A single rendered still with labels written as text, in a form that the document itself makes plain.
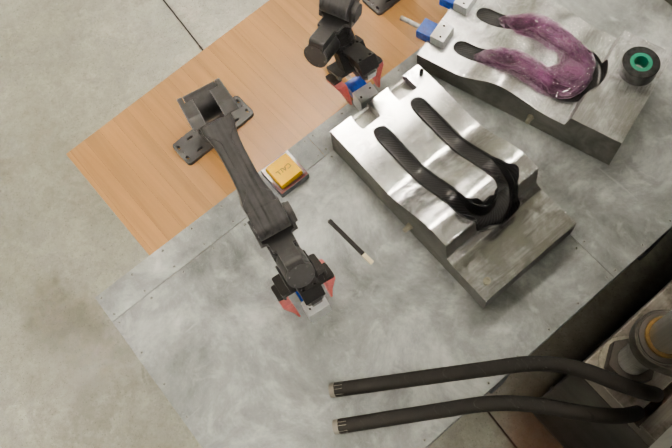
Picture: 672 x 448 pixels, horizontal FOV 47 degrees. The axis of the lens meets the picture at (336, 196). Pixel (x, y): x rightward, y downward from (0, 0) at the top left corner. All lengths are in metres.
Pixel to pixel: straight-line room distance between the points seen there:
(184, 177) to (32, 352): 1.08
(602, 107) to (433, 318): 0.58
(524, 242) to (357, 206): 0.37
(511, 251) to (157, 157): 0.84
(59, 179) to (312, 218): 1.35
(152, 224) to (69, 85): 1.33
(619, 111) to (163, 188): 1.03
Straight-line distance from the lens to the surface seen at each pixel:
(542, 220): 1.71
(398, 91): 1.81
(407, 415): 1.59
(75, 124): 2.99
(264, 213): 1.45
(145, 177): 1.88
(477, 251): 1.66
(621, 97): 1.81
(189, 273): 1.76
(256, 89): 1.92
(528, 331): 1.69
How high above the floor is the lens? 2.43
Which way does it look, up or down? 67 degrees down
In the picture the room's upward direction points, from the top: 11 degrees counter-clockwise
